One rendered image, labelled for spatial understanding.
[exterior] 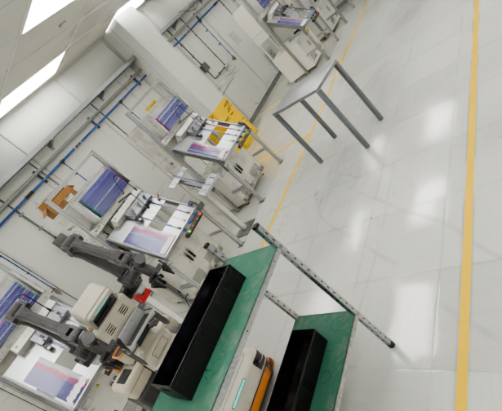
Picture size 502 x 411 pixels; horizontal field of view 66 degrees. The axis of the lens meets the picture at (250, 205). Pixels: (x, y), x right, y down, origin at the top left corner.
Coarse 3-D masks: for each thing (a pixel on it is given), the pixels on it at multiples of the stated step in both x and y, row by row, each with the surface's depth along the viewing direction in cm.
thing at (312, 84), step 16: (336, 64) 371; (304, 80) 403; (320, 80) 362; (352, 80) 380; (288, 96) 408; (304, 96) 367; (320, 96) 357; (336, 112) 363; (288, 128) 415; (352, 128) 371; (304, 144) 424; (368, 144) 380; (320, 160) 434
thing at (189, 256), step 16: (192, 240) 444; (208, 240) 458; (176, 256) 425; (192, 256) 437; (208, 256) 451; (160, 272) 414; (192, 272) 431; (160, 288) 449; (176, 288) 430; (192, 288) 426
